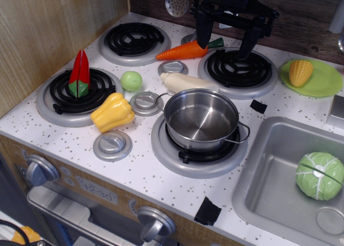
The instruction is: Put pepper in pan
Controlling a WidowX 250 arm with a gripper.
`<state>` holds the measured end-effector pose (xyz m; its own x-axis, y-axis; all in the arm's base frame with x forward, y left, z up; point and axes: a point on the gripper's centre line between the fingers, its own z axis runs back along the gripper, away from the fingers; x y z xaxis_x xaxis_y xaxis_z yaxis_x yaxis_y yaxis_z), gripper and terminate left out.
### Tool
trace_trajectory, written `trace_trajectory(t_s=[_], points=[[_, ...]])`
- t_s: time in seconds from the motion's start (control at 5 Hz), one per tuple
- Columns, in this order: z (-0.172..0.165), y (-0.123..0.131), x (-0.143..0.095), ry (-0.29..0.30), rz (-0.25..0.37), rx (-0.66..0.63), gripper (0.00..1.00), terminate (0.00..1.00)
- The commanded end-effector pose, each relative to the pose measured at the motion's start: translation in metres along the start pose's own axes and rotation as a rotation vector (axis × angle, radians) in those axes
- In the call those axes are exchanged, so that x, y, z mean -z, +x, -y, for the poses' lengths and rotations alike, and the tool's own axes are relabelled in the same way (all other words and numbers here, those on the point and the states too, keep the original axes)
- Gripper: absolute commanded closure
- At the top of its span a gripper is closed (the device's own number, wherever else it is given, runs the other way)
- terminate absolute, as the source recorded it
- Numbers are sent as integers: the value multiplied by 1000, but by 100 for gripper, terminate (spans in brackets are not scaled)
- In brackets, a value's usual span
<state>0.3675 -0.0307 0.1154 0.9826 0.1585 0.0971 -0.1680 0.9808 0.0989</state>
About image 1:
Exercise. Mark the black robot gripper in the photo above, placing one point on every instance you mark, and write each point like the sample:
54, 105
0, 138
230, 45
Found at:
252, 16

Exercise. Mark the red chili pepper toy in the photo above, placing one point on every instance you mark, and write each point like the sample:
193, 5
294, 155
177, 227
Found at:
79, 81

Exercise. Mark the stainless steel pan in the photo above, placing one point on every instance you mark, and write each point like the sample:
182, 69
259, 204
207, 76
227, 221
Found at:
201, 120

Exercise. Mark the yellow bell pepper toy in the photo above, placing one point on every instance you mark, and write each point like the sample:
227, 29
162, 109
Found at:
114, 112

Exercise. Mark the silver knob back top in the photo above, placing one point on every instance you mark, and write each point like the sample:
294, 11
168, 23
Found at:
189, 38

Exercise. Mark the silver knob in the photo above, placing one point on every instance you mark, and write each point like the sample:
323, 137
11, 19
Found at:
146, 104
189, 38
173, 66
112, 146

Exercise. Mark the orange carrot toy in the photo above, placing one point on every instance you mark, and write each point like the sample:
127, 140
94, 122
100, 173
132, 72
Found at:
189, 50

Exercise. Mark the back right burner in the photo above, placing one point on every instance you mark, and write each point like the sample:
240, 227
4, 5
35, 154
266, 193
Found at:
250, 78

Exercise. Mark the burner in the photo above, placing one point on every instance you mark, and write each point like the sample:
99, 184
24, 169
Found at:
133, 44
193, 164
250, 78
56, 104

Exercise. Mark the hanging slotted spoon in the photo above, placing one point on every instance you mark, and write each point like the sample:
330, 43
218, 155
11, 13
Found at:
177, 8

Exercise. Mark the silver knob upper top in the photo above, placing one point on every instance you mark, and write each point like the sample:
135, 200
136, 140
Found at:
173, 66

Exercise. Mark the yellow corn toy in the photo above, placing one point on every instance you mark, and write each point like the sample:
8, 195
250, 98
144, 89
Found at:
299, 72

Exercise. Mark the black tape piece small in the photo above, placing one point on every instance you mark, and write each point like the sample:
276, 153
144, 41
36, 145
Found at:
258, 106

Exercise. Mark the back left burner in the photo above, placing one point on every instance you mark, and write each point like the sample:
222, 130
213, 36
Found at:
133, 44

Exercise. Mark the light green plate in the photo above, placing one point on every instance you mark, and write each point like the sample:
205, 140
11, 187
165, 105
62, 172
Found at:
324, 81

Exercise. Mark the green apple toy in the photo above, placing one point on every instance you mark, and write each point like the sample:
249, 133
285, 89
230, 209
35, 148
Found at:
131, 81

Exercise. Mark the silver knob middle top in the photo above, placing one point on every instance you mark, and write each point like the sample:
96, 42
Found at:
146, 104

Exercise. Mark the front right burner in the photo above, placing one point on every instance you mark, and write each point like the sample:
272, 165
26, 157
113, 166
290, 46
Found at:
193, 164

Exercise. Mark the silver knob front top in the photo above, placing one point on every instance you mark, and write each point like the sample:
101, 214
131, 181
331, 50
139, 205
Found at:
112, 146

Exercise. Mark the silver sink basin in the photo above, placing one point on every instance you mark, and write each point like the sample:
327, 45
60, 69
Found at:
267, 195

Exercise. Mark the green cabbage toy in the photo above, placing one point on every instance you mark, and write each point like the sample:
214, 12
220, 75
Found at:
319, 175

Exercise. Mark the black tape piece front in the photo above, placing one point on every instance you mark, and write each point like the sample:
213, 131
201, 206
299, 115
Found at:
208, 213

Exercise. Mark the front left burner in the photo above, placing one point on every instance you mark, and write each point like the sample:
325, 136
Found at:
56, 104

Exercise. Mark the right oven front knob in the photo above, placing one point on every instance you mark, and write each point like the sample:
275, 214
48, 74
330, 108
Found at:
156, 226

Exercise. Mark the oven knob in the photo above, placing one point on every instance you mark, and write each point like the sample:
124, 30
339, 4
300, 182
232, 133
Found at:
156, 226
40, 170

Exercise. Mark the left oven front knob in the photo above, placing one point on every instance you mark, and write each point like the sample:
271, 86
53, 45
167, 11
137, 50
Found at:
40, 170

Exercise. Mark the silver oven door handle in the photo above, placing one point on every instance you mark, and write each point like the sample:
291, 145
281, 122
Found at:
72, 214

